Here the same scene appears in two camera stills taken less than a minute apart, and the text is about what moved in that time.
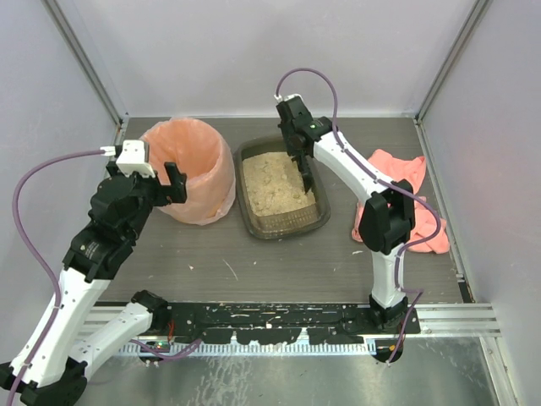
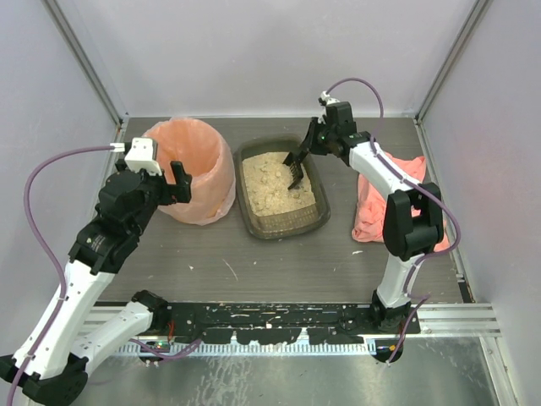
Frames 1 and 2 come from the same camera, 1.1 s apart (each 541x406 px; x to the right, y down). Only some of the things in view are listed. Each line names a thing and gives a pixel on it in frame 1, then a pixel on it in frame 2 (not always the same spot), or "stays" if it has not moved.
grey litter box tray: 271,199 stays
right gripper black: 297,141 to 314,138
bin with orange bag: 204,156 stays
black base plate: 282,323 stays
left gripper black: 158,189 stays
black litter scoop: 305,169 to 294,163
